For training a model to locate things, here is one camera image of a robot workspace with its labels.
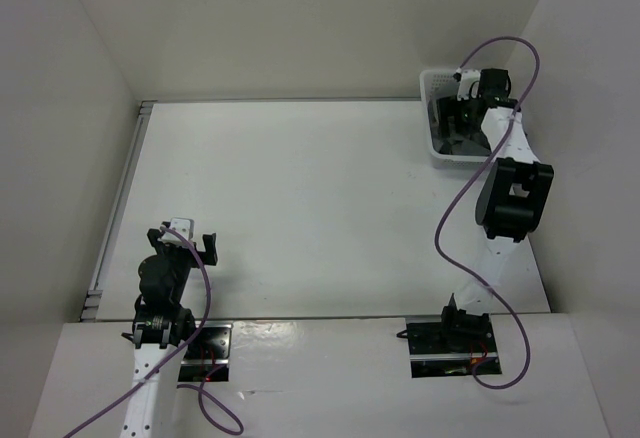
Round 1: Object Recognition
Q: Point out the grey pleated skirt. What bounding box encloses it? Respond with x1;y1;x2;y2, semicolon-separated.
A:
433;132;491;157

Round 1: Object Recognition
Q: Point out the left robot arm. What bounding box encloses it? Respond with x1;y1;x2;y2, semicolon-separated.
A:
120;218;217;437

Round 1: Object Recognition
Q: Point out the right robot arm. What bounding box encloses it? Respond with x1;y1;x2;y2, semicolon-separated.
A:
436;68;554;352

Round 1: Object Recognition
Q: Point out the white plastic basket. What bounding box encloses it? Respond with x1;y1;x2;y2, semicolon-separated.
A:
418;67;531;169

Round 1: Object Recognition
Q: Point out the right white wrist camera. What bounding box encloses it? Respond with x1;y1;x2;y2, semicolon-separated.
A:
453;68;481;101

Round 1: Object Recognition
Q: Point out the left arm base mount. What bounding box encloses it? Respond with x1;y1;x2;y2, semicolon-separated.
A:
178;322;233;384

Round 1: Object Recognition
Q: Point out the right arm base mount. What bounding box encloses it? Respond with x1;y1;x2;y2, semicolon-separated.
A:
396;318;502;378

